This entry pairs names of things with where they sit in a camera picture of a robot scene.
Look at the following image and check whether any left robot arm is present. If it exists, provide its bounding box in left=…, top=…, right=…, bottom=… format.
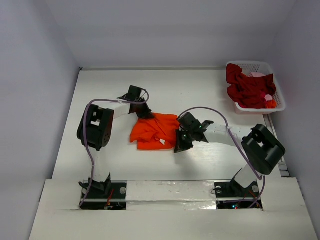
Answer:
left=76, top=85, right=155, bottom=202

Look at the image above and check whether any orange t shirt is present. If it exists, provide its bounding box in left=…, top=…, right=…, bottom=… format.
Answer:
left=129, top=113, right=180, bottom=151

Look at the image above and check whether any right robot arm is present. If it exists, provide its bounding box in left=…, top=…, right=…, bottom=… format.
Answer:
left=174, top=112, right=286, bottom=199

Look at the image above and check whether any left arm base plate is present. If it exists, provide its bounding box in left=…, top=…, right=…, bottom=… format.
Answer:
left=80, top=181, right=127, bottom=211

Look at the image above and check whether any dark red t shirt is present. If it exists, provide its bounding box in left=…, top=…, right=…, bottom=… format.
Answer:
left=226, top=63, right=277, bottom=110

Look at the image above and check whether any white plastic basket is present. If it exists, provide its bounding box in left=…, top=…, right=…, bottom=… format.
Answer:
left=226, top=60, right=286, bottom=115

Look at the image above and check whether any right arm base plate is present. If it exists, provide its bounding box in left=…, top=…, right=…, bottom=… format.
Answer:
left=211, top=181, right=263, bottom=210

